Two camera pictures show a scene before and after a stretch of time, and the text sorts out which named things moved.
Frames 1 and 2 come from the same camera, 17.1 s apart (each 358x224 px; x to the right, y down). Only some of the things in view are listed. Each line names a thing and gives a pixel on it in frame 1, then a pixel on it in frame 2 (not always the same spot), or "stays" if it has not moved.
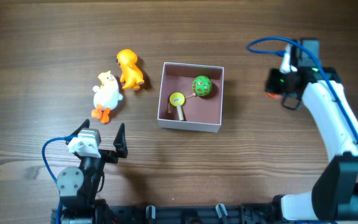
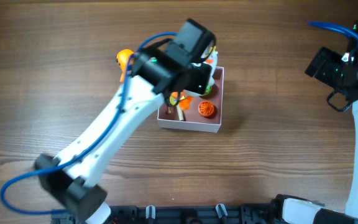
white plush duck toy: (105, 97) to (212, 60)
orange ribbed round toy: (274, 96) to (206, 109)
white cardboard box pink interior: (202, 113) stays
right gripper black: (276, 83) to (319, 66)
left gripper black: (105, 154) to (196, 82)
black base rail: (111, 213) stays
